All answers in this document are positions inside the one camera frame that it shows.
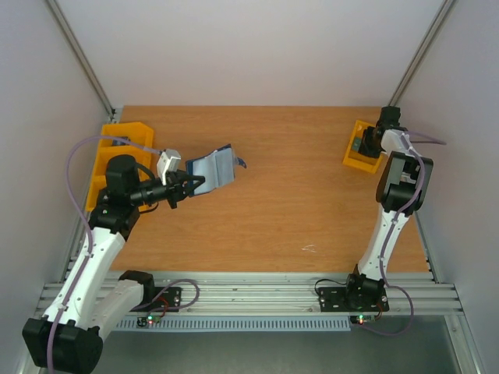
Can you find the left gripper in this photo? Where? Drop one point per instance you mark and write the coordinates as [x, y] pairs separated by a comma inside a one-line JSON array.
[[175, 181]]

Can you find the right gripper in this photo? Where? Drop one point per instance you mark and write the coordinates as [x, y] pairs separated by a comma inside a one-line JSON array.
[[366, 144]]

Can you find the blue card holder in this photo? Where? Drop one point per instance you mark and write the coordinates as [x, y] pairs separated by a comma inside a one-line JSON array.
[[217, 168]]

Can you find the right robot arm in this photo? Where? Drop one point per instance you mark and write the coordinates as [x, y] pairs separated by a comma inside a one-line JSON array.
[[400, 193]]

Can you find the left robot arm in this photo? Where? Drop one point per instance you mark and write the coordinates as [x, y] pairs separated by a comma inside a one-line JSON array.
[[70, 336]]

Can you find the teal card in bin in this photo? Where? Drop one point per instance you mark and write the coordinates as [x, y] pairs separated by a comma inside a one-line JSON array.
[[356, 143]]

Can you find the blue card in bin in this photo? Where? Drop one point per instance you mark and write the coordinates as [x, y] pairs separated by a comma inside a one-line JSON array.
[[120, 141]]

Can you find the yellow bin right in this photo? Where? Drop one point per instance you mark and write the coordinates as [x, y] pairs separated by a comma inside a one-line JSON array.
[[353, 158]]

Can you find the yellow bin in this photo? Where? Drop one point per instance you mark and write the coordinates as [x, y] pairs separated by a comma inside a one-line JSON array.
[[136, 132], [353, 158], [104, 155], [97, 183]]

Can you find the yellow bin middle left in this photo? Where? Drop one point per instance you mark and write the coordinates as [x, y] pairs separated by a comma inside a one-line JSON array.
[[104, 155]]

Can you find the yellow bin far left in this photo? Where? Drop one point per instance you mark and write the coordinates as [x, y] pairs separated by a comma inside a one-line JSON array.
[[136, 132]]

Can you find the yellow bin near left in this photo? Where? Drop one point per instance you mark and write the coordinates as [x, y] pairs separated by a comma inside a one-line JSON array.
[[97, 183]]

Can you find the left controller board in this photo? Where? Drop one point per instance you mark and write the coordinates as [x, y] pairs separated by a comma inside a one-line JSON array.
[[147, 321]]

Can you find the controller board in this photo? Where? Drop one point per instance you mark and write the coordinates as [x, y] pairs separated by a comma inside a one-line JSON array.
[[147, 321], [363, 319]]

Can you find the right controller board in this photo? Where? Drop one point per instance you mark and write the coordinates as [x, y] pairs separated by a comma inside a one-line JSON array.
[[363, 319]]

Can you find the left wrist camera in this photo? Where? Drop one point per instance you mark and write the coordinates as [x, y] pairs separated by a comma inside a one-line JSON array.
[[168, 161]]

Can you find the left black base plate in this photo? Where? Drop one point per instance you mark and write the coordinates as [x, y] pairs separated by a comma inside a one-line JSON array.
[[168, 301]]

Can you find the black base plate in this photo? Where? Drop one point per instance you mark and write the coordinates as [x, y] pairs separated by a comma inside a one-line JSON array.
[[168, 301], [335, 299]]

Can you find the grey slotted cable duct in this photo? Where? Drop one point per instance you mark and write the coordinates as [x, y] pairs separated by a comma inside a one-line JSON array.
[[212, 324]]

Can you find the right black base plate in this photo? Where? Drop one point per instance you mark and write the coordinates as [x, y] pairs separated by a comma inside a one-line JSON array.
[[335, 299]]

